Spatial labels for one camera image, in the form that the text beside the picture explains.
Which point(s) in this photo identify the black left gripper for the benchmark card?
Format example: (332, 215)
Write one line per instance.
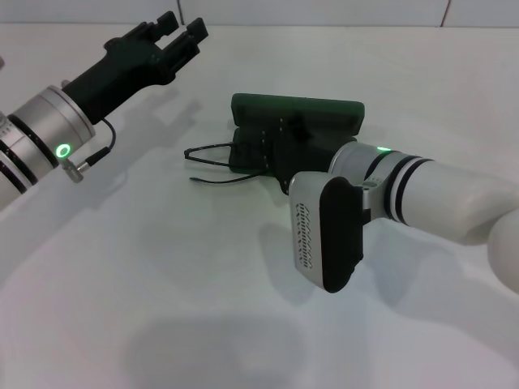
(121, 71)

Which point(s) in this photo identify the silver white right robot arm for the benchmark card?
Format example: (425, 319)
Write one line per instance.
(446, 202)

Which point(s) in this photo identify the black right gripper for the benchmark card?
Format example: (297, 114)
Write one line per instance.
(308, 156)

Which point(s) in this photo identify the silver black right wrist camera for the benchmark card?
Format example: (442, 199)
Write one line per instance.
(340, 235)

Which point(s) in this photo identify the black thin-framed glasses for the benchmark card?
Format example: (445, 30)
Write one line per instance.
(187, 153)

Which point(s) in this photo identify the green glasses case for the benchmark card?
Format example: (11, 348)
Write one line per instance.
(324, 109)

